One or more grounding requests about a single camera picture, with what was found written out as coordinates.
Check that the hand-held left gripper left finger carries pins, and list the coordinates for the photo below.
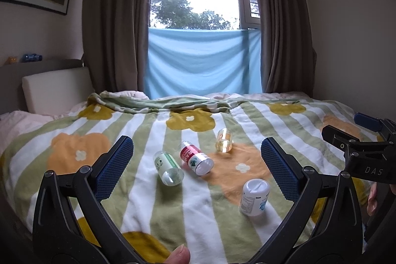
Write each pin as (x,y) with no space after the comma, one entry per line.
(113,169)

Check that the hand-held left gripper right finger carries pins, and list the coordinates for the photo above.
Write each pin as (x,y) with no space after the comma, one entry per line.
(280,169)

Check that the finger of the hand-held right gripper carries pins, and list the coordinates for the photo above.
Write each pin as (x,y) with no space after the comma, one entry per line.
(366,121)
(340,140)

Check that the white cup with blue label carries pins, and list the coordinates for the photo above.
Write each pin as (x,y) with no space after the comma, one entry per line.
(253,197)

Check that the clear cup with green label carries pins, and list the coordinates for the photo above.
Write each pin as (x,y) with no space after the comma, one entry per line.
(167,168)

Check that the small clear yellow cup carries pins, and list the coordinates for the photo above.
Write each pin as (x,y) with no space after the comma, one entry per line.
(224,140)

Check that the clear cup with red label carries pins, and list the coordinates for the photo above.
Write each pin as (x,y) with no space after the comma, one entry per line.
(195,157)

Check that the person's right hand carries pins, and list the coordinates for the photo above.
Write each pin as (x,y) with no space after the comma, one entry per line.
(372,199)

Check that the person's left hand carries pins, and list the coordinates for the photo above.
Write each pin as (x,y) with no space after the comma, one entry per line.
(178,256)

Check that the floral striped blanket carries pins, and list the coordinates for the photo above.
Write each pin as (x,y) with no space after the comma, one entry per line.
(185,205)

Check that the white headboard cushion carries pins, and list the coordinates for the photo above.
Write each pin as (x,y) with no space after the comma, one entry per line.
(55,87)

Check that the white bed sheet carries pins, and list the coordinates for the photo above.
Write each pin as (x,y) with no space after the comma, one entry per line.
(21,128)

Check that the brown curtain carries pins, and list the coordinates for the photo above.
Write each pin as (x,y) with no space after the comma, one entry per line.
(284,19)
(114,19)

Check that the light blue cloth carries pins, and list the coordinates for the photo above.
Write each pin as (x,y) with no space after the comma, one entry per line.
(201,63)

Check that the blue plastic bottle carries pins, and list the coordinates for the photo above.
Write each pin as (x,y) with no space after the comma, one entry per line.
(32,57)

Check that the small orange object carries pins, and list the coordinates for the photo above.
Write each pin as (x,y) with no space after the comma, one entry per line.
(12,60)

